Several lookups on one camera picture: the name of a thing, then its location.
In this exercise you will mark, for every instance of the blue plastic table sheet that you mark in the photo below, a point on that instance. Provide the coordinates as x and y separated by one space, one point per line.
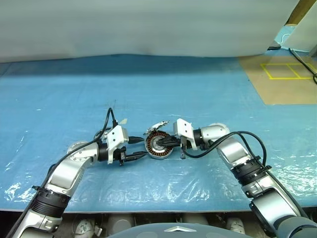
148 186

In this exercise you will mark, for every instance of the toothed metal rotor disc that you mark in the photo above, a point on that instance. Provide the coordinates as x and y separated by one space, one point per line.
156 127

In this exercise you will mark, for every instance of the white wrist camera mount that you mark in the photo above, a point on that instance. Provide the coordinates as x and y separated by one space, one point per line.
116 136
184 127

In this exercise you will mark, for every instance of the white foam backdrop sheet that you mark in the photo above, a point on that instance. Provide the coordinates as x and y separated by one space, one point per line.
123 24

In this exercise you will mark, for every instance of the grey robot torso with emblem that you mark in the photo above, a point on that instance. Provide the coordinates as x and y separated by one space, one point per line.
158 233

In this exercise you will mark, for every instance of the white rounded shape with marks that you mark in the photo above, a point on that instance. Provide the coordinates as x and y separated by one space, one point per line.
235 225
84 226

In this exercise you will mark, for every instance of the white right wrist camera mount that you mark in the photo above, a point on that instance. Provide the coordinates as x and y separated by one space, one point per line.
184 127

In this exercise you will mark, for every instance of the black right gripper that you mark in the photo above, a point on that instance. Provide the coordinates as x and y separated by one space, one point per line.
178 141

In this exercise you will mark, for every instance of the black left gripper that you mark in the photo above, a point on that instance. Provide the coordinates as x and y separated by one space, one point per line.
121 156

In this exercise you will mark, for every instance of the white upright panel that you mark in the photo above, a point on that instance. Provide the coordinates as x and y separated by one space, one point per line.
304 32

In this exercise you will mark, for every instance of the dark flat device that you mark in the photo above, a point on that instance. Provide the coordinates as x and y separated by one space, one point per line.
274 46

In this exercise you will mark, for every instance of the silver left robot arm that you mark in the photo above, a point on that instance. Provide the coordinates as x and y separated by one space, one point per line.
64 171

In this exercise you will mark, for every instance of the silver motor with copper windings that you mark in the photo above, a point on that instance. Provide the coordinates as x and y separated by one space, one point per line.
148 145

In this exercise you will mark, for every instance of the yellow tape grid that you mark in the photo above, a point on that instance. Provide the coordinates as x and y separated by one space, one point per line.
265 70

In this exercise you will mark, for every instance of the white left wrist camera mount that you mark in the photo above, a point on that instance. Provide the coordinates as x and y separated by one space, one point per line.
116 136

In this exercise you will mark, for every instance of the brown cardboard sheet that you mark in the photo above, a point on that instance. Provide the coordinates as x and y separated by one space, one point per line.
284 91

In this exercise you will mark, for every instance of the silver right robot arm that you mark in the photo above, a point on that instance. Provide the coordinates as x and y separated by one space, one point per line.
237 153

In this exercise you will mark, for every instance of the white cylinder under table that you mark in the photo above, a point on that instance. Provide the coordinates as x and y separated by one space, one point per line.
194 219
121 219

